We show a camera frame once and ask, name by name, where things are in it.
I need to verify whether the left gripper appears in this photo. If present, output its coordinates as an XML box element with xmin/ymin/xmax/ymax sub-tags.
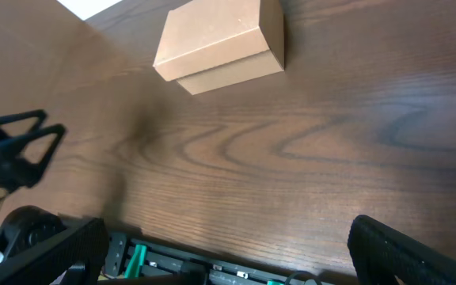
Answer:
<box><xmin>0</xmin><ymin>109</ymin><xmax>66</xmax><ymax>201</ymax></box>

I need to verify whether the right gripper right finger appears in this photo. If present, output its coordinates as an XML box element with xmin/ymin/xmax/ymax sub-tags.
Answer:
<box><xmin>348</xmin><ymin>215</ymin><xmax>456</xmax><ymax>285</ymax></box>

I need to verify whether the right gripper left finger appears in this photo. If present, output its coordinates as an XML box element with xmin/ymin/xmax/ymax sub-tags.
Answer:
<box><xmin>0</xmin><ymin>218</ymin><xmax>109</xmax><ymax>285</ymax></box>

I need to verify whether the cardboard box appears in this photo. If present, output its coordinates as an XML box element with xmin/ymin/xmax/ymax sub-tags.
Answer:
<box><xmin>153</xmin><ymin>0</ymin><xmax>285</xmax><ymax>95</ymax></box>

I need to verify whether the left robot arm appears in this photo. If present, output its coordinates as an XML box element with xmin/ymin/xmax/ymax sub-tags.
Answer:
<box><xmin>0</xmin><ymin>109</ymin><xmax>66</xmax><ymax>263</ymax></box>

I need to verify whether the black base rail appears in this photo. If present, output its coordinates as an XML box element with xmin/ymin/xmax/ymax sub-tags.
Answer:
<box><xmin>101</xmin><ymin>232</ymin><xmax>322</xmax><ymax>285</ymax></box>

